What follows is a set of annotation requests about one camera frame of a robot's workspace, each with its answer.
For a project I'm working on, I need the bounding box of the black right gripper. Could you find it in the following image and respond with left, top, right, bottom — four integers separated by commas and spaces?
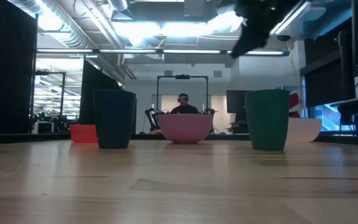
230, 0, 301, 59

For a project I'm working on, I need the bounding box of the white plastic bowl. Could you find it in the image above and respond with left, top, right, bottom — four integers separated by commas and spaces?
286, 117, 323, 144

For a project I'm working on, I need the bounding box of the pink plastic bowl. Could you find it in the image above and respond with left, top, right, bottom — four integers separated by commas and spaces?
157, 113, 214, 145

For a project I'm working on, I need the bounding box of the orange plastic bowl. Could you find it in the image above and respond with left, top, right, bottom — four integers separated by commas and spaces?
69, 124, 98, 144

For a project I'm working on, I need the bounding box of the black side shelf structure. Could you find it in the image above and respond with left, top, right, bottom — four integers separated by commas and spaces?
300, 0, 358, 136

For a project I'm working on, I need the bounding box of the black computer monitor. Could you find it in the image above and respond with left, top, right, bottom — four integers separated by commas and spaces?
226, 90, 252, 114

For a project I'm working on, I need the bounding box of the green plastic cup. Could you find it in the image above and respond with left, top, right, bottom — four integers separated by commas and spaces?
244, 89, 291, 151

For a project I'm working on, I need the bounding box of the long ceiling light bar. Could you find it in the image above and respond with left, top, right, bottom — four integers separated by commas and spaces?
35, 48, 290, 57

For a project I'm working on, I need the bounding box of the person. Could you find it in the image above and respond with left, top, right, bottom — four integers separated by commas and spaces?
170, 93, 200, 115

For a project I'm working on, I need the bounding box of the dark blue plastic cup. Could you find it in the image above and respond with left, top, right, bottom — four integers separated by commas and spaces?
93, 89, 137, 149

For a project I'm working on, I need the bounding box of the black curtain partition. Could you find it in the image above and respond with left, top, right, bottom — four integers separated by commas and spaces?
0, 0, 39, 134
78, 58, 122, 126

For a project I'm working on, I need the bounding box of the white box device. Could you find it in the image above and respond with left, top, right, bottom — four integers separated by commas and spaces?
31, 121, 55, 134

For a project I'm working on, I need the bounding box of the black gantry frame with camera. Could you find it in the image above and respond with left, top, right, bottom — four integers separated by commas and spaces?
156, 74, 209, 112

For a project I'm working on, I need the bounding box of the black table edge frame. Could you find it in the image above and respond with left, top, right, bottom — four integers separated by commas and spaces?
0, 132, 358, 147

